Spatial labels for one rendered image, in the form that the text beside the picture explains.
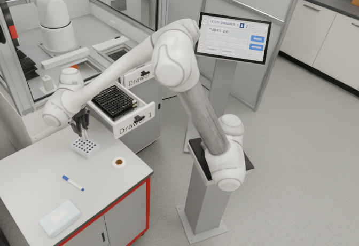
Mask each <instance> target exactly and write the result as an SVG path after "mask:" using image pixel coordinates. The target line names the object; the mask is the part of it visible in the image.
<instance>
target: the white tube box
mask: <svg viewBox="0 0 359 246"><path fill-rule="evenodd" d="M83 144H85V147H83ZM71 149H72V150H74V151H76V152H78V153H79V154H81V155H83V156H85V157H86V158H90V157H91V156H92V155H93V154H94V153H95V152H96V151H97V150H99V145H98V144H97V143H95V142H93V141H92V140H90V139H85V141H83V140H81V139H80V137H78V138H77V139H76V140H75V141H74V142H72V143H71Z"/></svg>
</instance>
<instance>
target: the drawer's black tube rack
mask: <svg viewBox="0 0 359 246"><path fill-rule="evenodd" d="M110 90H111V91H110ZM131 99H132V100H131ZM133 100H134V99H133V98H131V97H130V96H128V95H127V94H126V93H125V92H123V91H122V90H121V89H119V88H118V87H117V86H116V85H114V86H111V87H109V88H107V89H104V90H102V91H101V92H100V93H99V94H97V95H96V96H94V97H93V98H92V99H91V101H92V102H93V103H94V104H95V105H96V106H98V107H99V108H100V109H101V110H102V111H103V112H104V113H105V114H107V115H108V116H109V117H110V118H111V119H112V120H113V121H114V119H116V118H118V117H120V116H121V115H124V114H125V113H127V112H129V111H131V110H134V108H136V107H137V105H136V106H134V107H133V106H130V107H128V108H126V107H125V108H126V109H125V110H123V111H121V112H119V113H117V114H115V115H113V116H112V115H111V113H113V112H114V111H116V110H118V109H120V108H122V107H124V106H126V105H127V104H129V103H131V102H132V101H133Z"/></svg>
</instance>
